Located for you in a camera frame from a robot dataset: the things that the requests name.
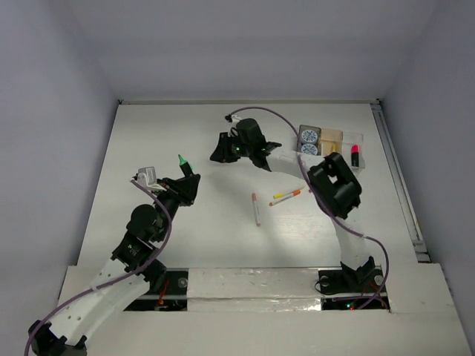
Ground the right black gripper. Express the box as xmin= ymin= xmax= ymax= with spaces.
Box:
xmin=209 ymin=132 xmax=253 ymax=163

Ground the black green highlighter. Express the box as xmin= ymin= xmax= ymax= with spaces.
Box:
xmin=178 ymin=154 xmax=194 ymax=178

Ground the pink white marker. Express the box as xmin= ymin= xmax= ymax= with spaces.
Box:
xmin=252 ymin=192 xmax=261 ymax=227

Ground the blue white round jar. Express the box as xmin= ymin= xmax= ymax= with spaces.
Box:
xmin=300 ymin=129 xmax=318 ymax=145

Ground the black pink highlighter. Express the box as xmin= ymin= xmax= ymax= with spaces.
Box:
xmin=350 ymin=145 xmax=360 ymax=168

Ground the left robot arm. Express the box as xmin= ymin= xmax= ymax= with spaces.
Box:
xmin=24 ymin=170 xmax=200 ymax=355

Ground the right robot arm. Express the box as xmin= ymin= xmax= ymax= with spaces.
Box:
xmin=210 ymin=115 xmax=375 ymax=291

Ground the yellow white marker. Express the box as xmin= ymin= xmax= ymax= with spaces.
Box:
xmin=272 ymin=186 xmax=304 ymax=200

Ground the dark grey container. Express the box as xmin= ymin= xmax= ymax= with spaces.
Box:
xmin=297 ymin=125 xmax=321 ymax=156

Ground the orange white marker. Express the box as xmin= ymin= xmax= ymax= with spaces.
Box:
xmin=269 ymin=190 xmax=301 ymax=206

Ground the clear plastic container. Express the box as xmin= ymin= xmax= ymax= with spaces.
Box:
xmin=341 ymin=131 xmax=365 ymax=177

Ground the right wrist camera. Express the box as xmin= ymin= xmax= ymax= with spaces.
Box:
xmin=224 ymin=114 xmax=241 ymax=123

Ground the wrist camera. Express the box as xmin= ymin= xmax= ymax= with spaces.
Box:
xmin=132 ymin=166 xmax=158 ymax=190
xmin=224 ymin=114 xmax=241 ymax=123

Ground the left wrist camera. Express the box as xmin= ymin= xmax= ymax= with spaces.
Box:
xmin=132 ymin=166 xmax=158 ymax=190

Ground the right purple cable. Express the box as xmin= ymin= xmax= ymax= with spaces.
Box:
xmin=226 ymin=106 xmax=390 ymax=309

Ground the purple cable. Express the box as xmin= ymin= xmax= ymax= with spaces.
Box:
xmin=226 ymin=106 xmax=390 ymax=309
xmin=24 ymin=179 xmax=174 ymax=355

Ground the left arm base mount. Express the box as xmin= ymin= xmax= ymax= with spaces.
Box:
xmin=125 ymin=268 xmax=189 ymax=312

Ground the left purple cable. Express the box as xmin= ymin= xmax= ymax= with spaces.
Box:
xmin=24 ymin=179 xmax=174 ymax=355

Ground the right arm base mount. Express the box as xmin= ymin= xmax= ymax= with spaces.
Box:
xmin=314 ymin=257 xmax=390 ymax=311

